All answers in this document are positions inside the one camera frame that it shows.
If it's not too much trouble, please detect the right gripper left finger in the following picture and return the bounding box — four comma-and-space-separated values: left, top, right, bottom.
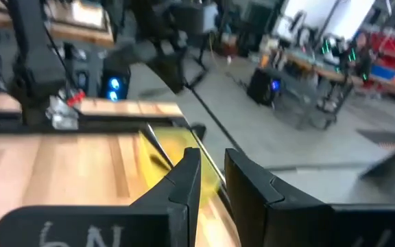
0, 147, 202, 247

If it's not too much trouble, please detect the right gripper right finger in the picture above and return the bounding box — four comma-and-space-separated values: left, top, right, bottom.
224, 148, 395, 247

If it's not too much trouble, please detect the black floor mat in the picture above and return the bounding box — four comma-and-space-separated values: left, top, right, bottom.
357, 128, 395, 147

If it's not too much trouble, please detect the yellow translucent plastic bin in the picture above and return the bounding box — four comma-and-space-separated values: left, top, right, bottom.
137, 126, 228, 210

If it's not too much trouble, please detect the small red clip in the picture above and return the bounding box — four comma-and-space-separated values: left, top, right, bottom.
66, 89, 86, 107

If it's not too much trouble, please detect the black computer tower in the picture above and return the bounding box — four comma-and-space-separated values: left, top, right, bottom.
246, 67, 283, 107
99, 58, 132, 102

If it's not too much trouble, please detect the wooden top workbench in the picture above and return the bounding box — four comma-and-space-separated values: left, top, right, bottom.
262, 47, 355, 131

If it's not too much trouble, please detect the blue storage crate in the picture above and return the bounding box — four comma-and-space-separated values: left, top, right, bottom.
370, 64, 395, 83

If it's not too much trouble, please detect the person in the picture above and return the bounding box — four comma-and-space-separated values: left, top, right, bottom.
353, 32, 373, 83

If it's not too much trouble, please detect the black robot with green lights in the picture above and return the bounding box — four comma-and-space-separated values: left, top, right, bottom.
320, 34, 358, 66

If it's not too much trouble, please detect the red shelving rack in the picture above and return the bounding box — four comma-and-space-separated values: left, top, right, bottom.
365, 29, 395, 90

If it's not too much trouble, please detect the black aluminium table frame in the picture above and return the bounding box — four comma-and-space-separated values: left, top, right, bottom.
0, 108, 395, 207

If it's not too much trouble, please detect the silver mounting bracket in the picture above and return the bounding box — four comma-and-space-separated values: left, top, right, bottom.
45, 95, 80, 131

